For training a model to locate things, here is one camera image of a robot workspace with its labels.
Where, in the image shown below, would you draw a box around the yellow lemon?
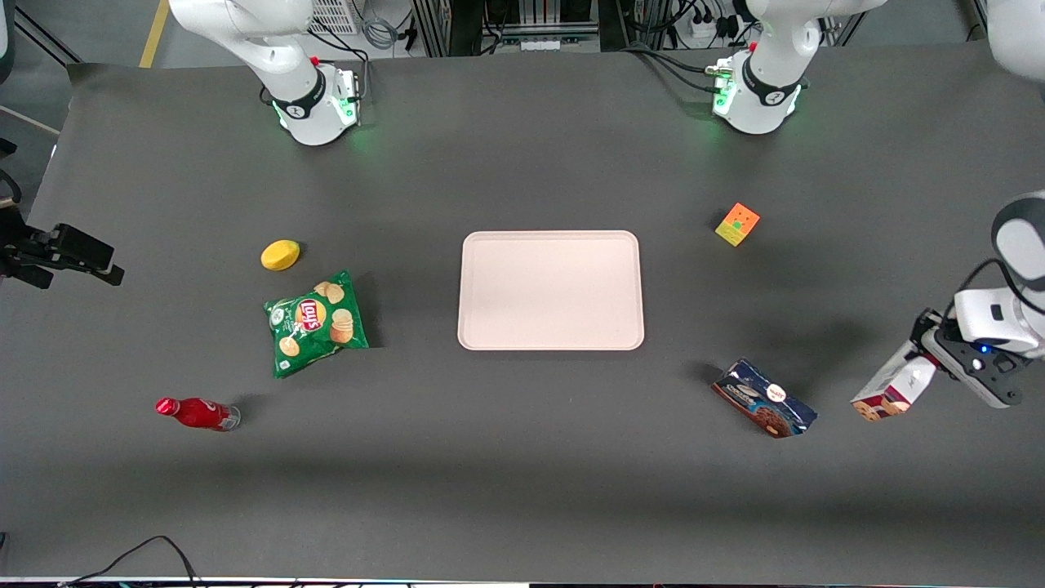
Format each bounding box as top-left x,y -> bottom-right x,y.
260,239 -> 301,272

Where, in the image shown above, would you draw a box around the black cable on table edge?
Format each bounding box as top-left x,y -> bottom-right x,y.
59,535 -> 203,588

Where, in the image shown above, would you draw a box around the black cable at right arm base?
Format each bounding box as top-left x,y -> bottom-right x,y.
260,23 -> 372,111

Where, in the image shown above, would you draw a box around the white perforated box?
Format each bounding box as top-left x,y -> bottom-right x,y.
307,0 -> 362,36

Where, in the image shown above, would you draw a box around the beige plastic tray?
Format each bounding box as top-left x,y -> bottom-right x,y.
457,229 -> 646,352

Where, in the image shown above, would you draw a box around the red cookie box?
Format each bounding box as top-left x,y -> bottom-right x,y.
850,338 -> 939,424

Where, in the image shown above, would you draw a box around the dark grey table mat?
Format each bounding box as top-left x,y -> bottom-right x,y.
0,29 -> 1045,587

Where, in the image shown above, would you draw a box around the green chips bag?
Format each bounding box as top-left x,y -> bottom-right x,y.
262,270 -> 370,380

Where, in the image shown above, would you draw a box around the orange yellow puzzle cube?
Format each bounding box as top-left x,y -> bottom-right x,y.
715,202 -> 761,247

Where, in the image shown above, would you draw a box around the black cables at left arm base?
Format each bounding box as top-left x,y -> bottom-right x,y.
620,42 -> 740,95

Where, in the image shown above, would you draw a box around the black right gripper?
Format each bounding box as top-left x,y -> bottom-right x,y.
0,204 -> 126,290

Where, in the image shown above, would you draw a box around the grey coiled cable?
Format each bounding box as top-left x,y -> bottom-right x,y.
358,0 -> 402,51

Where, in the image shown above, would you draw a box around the blue cookie bag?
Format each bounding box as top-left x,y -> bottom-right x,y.
710,358 -> 819,439

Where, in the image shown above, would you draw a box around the aluminium equipment frame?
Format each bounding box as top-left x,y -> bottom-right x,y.
411,0 -> 625,58

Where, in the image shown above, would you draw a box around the red soda bottle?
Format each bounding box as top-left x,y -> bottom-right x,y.
155,397 -> 242,432

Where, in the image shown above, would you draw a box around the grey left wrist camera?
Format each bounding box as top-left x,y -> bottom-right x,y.
953,287 -> 1043,359

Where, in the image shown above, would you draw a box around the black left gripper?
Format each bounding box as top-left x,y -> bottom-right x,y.
910,308 -> 1026,410

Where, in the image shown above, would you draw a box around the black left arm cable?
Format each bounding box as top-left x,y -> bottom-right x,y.
939,258 -> 1045,323

